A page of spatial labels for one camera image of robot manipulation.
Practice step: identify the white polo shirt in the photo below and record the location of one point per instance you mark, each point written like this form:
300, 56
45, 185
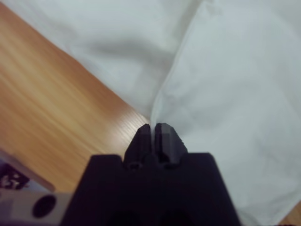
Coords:
223, 94

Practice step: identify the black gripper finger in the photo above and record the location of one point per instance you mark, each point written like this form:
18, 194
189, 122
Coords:
170, 143
141, 146

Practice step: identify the dark speckled object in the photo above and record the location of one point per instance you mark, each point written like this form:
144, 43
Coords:
11, 179

